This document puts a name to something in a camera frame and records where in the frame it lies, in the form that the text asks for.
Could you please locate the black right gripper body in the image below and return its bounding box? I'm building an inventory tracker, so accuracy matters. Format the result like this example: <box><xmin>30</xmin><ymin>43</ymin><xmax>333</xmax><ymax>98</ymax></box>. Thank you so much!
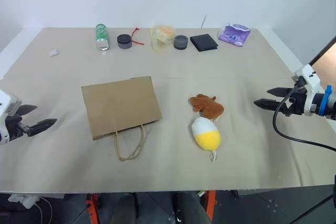
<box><xmin>281</xmin><ymin>87</ymin><xmax>308</xmax><ymax>117</ymax></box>

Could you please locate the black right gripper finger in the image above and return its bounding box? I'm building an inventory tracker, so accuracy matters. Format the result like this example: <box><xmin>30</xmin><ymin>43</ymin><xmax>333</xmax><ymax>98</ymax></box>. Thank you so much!
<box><xmin>253</xmin><ymin>98</ymin><xmax>285</xmax><ymax>111</ymax></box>
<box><xmin>266</xmin><ymin>87</ymin><xmax>296</xmax><ymax>98</ymax></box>

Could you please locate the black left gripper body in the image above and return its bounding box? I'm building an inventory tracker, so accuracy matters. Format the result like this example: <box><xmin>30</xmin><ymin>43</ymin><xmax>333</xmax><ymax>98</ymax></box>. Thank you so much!
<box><xmin>4</xmin><ymin>108</ymin><xmax>30</xmax><ymax>140</ymax></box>

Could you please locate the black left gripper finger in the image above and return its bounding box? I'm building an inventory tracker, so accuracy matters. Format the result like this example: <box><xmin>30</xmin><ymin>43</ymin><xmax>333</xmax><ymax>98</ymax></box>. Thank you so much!
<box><xmin>15</xmin><ymin>104</ymin><xmax>38</xmax><ymax>117</ymax></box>
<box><xmin>25</xmin><ymin>118</ymin><xmax>58</xmax><ymax>137</ymax></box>

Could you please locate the purple tissue packet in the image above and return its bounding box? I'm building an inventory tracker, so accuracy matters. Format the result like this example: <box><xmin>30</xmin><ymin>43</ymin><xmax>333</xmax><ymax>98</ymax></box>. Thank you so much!
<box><xmin>217</xmin><ymin>23</ymin><xmax>251</xmax><ymax>47</ymax></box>

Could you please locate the yellow plastic bag with food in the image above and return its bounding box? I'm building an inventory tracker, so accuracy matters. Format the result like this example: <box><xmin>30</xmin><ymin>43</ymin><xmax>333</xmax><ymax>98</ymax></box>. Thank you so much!
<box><xmin>150</xmin><ymin>24</ymin><xmax>176</xmax><ymax>54</ymax></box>

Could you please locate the brown plush toy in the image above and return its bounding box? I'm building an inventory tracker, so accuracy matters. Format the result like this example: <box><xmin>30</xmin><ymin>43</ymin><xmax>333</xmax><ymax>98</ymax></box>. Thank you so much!
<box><xmin>189</xmin><ymin>93</ymin><xmax>225</xmax><ymax>123</ymax></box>

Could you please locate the yellow white plush toy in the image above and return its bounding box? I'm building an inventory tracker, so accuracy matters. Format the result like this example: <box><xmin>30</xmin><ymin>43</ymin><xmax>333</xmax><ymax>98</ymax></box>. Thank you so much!
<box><xmin>191</xmin><ymin>116</ymin><xmax>222</xmax><ymax>164</ymax></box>

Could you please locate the white power strip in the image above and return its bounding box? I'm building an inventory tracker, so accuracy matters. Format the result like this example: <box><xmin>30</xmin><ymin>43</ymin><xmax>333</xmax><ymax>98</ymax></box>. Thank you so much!
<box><xmin>7</xmin><ymin>193</ymin><xmax>40</xmax><ymax>209</ymax></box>

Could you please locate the black wallet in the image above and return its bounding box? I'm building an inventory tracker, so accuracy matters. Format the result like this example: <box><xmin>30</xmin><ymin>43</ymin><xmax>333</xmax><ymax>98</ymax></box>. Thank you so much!
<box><xmin>189</xmin><ymin>33</ymin><xmax>219</xmax><ymax>52</ymax></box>

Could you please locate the orange table leg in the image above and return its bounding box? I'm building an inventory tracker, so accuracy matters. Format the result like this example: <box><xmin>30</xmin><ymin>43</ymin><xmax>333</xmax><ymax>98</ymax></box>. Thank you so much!
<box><xmin>85</xmin><ymin>193</ymin><xmax>101</xmax><ymax>224</ymax></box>
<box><xmin>203</xmin><ymin>189</ymin><xmax>218</xmax><ymax>222</ymax></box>

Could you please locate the beige table cloth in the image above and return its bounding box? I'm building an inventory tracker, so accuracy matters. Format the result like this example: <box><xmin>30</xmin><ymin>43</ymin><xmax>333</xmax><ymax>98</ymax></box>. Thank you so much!
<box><xmin>0</xmin><ymin>27</ymin><xmax>336</xmax><ymax>193</ymax></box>

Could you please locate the green labelled clear bottle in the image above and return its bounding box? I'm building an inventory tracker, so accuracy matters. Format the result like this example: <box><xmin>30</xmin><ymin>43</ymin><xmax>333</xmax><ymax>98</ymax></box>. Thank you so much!
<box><xmin>94</xmin><ymin>23</ymin><xmax>110</xmax><ymax>52</ymax></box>

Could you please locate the grey round jar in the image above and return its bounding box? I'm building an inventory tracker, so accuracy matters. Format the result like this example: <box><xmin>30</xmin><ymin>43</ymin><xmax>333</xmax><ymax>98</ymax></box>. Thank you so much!
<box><xmin>173</xmin><ymin>34</ymin><xmax>189</xmax><ymax>51</ymax></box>

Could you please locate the black round jar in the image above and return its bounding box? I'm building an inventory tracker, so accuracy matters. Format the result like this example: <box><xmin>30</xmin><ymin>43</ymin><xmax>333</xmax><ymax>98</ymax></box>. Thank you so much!
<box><xmin>117</xmin><ymin>34</ymin><xmax>133</xmax><ymax>50</ymax></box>

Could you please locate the red zip tie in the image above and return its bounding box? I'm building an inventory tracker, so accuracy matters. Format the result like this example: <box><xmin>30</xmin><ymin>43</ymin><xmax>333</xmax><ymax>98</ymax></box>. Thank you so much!
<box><xmin>131</xmin><ymin>27</ymin><xmax>145</xmax><ymax>47</ymax></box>

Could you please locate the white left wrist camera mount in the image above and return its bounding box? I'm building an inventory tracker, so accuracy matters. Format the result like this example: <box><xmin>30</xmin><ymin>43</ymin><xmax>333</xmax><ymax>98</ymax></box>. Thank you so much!
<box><xmin>0</xmin><ymin>90</ymin><xmax>23</xmax><ymax>145</ymax></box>

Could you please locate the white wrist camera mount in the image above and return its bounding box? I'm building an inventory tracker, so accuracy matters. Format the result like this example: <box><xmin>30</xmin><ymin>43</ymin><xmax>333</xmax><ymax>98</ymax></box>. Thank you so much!
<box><xmin>0</xmin><ymin>90</ymin><xmax>23</xmax><ymax>145</ymax></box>
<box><xmin>291</xmin><ymin>63</ymin><xmax>321</xmax><ymax>116</ymax></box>

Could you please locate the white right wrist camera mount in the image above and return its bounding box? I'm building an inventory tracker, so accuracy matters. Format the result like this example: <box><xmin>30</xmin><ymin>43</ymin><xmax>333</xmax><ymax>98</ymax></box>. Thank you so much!
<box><xmin>291</xmin><ymin>63</ymin><xmax>321</xmax><ymax>116</ymax></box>

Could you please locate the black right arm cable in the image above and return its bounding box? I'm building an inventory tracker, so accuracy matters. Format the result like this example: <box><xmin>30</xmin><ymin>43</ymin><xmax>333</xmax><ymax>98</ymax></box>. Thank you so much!
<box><xmin>272</xmin><ymin>83</ymin><xmax>336</xmax><ymax>153</ymax></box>

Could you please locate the brown board with black frame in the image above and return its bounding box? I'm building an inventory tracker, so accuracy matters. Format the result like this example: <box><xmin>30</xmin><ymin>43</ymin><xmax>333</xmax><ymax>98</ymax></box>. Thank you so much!
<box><xmin>308</xmin><ymin>35</ymin><xmax>336</xmax><ymax>96</ymax></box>

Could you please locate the brown paper bag with handles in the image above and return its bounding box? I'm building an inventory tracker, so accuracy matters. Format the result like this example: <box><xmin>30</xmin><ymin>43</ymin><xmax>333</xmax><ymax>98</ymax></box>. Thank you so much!
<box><xmin>80</xmin><ymin>76</ymin><xmax>163</xmax><ymax>162</ymax></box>

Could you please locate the white power cable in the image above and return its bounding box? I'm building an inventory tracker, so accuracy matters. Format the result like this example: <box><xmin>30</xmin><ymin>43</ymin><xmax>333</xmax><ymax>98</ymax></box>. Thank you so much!
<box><xmin>36</xmin><ymin>197</ymin><xmax>54</xmax><ymax>224</ymax></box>

